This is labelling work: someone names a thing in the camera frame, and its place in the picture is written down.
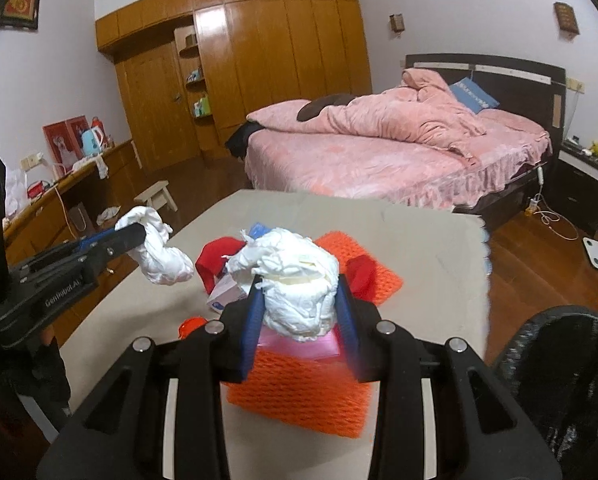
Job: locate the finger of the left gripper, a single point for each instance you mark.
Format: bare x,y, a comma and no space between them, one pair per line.
111,242

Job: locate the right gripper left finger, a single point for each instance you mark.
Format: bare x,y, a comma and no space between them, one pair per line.
251,327

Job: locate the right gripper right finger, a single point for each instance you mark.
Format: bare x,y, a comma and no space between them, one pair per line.
348,327

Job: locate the large white tissue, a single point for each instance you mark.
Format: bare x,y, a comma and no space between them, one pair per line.
298,279

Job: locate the small white tissue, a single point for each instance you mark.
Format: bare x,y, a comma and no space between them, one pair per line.
160,263

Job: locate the orange foam net wrap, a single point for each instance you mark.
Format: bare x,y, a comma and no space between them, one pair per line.
321,396

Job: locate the red plastic bag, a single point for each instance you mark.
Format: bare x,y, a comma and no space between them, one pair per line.
189,325

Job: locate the black trash bin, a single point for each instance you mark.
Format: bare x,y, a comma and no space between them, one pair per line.
551,368

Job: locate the white tissue on floor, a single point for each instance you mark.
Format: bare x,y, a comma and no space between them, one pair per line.
108,216

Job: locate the white blue medicine box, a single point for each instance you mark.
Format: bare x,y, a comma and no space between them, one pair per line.
225,292

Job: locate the pink face mask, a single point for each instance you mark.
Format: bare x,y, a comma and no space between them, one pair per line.
321,349

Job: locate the red cloth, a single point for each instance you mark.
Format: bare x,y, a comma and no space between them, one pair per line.
212,259

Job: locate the small white stool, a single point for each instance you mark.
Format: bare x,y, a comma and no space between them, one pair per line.
157,196

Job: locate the blue plastic bag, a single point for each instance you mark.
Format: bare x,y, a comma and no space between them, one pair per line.
257,230

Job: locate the blue electric kettle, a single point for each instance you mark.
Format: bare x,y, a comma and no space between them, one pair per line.
92,141

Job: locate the black clothing on bed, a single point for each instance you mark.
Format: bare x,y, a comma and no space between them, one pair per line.
237,144

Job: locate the wooden wardrobe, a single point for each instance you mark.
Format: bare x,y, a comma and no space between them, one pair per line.
190,71

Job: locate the pink quilt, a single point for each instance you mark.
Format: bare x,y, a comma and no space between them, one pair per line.
421,110

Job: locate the bed with dark headboard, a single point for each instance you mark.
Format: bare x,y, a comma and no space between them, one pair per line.
514,155

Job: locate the blue pillow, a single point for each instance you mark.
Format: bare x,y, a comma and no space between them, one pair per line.
471,95

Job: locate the dark bedside table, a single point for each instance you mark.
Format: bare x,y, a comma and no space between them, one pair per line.
572,187

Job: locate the yellow plush toy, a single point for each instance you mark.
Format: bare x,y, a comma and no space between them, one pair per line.
594,149

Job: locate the red photo frame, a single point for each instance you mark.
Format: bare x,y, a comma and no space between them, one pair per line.
64,141

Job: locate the red framed wall picture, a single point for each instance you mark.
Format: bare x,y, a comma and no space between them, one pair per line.
20,14

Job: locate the left wall lamp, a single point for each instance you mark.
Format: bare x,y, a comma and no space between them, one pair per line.
397,24

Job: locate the wall lamp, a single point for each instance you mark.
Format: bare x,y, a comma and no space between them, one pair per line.
566,19
397,24

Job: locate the right wall lamp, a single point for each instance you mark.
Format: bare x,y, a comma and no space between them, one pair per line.
566,19

